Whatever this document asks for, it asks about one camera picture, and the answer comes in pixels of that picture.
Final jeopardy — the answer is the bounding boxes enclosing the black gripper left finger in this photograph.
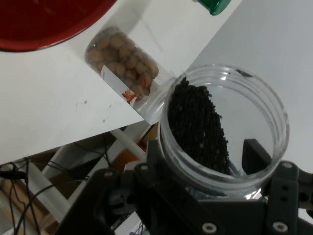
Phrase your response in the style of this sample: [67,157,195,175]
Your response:
[57,140,221,235]

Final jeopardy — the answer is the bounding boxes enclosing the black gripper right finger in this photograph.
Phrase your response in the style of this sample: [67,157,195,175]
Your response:
[244,138,313,235]

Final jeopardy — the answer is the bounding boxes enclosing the clear jar with black seeds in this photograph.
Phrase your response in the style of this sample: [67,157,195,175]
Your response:
[158,63,291,199]

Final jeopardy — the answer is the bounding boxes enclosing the peanut jar with white lid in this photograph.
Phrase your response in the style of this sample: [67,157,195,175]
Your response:
[84,26,177,123]

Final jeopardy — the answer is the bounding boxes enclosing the spice bottle with green cap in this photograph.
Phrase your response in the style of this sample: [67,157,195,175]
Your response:
[193,0,232,17]

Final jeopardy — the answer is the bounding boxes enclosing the red bowl with black rim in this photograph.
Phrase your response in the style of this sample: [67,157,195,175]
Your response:
[0,0,118,53]

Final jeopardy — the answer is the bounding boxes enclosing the white table leg frame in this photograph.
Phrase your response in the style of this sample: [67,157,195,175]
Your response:
[36,127,149,222]

